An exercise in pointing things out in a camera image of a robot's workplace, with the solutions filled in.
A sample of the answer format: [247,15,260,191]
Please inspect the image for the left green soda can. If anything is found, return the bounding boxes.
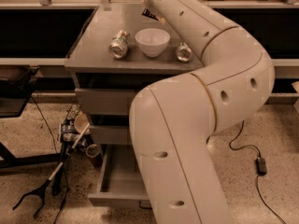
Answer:
[108,30,130,59]

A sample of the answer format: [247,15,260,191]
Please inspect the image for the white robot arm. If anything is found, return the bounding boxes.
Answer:
[130,0,275,224]

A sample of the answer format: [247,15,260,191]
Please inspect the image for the black reacher grabber tool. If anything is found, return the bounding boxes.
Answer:
[12,123,92,220]

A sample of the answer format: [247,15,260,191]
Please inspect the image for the right green soda can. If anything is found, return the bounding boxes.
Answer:
[176,41,192,63]

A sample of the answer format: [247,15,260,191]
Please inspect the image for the grey top drawer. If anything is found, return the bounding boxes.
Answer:
[75,88,135,116]

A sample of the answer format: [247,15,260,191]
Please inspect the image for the tan paper bowl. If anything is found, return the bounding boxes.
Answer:
[74,114,89,133]

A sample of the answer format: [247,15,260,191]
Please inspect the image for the grey bottom drawer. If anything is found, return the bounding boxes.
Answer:
[88,145,151,209]

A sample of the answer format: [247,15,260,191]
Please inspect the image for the black stand left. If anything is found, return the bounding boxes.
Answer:
[0,65,59,168]

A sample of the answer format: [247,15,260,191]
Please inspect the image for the green soda can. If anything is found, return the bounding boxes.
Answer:
[176,41,192,63]
[108,30,130,59]

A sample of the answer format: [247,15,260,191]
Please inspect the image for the brown paper cup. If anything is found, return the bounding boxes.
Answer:
[86,144,102,168]

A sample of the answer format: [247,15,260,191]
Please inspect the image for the white bowl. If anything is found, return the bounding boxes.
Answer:
[135,28,170,57]

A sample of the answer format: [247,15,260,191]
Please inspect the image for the black power adapter with cable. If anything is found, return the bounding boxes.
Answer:
[228,121,287,224]

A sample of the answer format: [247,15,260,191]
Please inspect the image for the grey drawer cabinet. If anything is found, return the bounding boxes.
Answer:
[64,3,206,151]

